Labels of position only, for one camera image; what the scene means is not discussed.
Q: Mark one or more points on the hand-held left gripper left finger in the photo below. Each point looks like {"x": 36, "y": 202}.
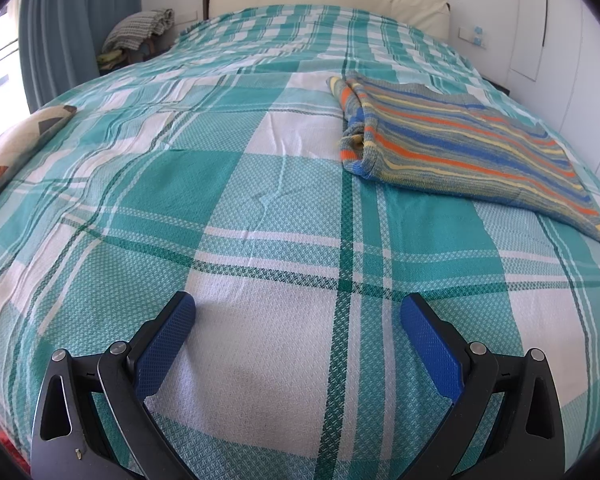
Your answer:
{"x": 165, "y": 350}

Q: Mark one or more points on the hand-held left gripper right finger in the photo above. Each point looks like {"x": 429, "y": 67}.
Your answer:
{"x": 430, "y": 350}

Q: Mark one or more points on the striped knit sweater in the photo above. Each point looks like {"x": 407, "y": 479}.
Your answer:
{"x": 455, "y": 140}

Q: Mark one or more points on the teal plaid blanket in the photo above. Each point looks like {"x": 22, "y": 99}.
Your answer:
{"x": 230, "y": 185}

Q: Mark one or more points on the patterned pillow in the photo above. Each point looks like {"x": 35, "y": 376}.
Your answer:
{"x": 15, "y": 145}

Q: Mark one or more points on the pile of folded cloths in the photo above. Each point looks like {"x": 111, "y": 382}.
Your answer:
{"x": 135, "y": 27}

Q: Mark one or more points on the teal curtain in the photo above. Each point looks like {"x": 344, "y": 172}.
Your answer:
{"x": 70, "y": 35}

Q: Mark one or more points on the white wardrobe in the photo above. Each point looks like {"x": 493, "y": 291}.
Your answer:
{"x": 570, "y": 35}

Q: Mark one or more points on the wall switch panel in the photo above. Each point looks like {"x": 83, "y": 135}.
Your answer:
{"x": 472, "y": 35}

